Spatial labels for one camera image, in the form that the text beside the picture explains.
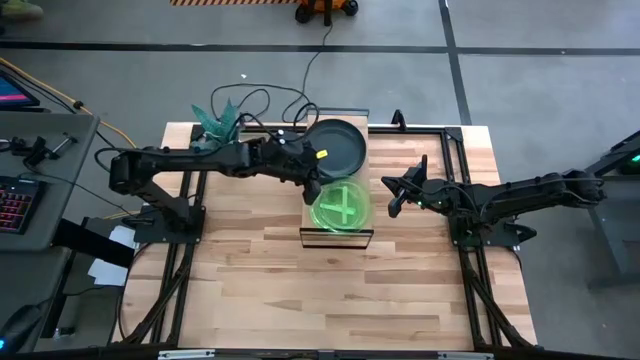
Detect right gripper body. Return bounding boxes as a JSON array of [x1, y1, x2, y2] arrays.
[[388, 154, 446, 219]]

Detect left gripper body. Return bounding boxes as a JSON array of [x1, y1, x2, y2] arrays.
[[267, 137, 329, 181]]

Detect black round plate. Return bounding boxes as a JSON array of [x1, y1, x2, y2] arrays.
[[304, 118, 369, 180]]

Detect green plant in white pot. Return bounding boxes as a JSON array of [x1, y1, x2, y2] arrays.
[[190, 98, 242, 151]]

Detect orange wheeled cart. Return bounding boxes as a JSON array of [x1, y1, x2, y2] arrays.
[[294, 0, 360, 27]]

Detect yellow black hazard strip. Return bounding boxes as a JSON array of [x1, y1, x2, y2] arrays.
[[169, 0, 301, 7]]

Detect black metal stand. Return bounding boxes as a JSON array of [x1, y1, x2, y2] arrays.
[[584, 128, 640, 291]]

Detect black flat bar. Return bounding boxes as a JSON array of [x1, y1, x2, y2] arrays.
[[51, 218, 136, 269]]

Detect white paper sheet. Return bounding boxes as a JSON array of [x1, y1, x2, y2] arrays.
[[87, 224, 137, 288]]

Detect grey side desk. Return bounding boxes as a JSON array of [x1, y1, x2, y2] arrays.
[[0, 110, 101, 352]]

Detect black clamp tool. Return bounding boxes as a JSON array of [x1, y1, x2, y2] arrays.
[[8, 131, 79, 169]]

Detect backlit black keyboard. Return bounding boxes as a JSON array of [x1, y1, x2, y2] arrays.
[[0, 175, 47, 235]]

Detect computer monitor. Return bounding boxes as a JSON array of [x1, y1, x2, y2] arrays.
[[0, 69, 41, 109]]

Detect person's shoe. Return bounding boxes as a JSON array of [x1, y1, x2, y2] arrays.
[[0, 0, 45, 20]]

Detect black computer mouse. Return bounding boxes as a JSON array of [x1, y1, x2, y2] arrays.
[[0, 303, 44, 354]]

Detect wooden shelf with black frame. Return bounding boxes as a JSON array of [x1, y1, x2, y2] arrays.
[[298, 107, 375, 250]]

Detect black aluminium table frame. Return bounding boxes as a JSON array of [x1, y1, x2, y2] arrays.
[[119, 122, 539, 351]]

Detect black floor cable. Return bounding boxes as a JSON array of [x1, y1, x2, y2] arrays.
[[209, 22, 335, 126]]

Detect silver metal bracket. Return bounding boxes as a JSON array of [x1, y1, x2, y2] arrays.
[[436, 351, 495, 360], [157, 349, 217, 360]]

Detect yellow floor cable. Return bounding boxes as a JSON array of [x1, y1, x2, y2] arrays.
[[0, 57, 139, 150]]

